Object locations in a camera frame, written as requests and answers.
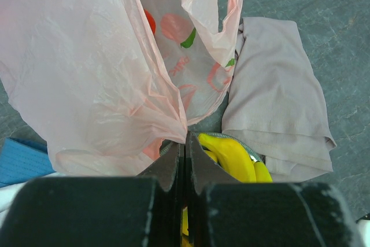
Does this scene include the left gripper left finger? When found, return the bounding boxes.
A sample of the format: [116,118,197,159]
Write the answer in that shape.
[1,143,183,246]

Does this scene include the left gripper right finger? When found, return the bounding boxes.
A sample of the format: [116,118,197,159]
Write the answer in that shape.
[185,132,364,246]

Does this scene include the pink plastic bag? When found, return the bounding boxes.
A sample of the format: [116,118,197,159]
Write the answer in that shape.
[1,0,243,176]

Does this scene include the red-yellow apple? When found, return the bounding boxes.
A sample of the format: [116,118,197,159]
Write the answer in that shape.
[144,9,156,35]

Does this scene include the yellow banana bunch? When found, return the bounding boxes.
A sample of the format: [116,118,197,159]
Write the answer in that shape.
[182,133,272,246]

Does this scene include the mauve folded cloth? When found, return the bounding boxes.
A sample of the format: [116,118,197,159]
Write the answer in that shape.
[221,17,336,182]

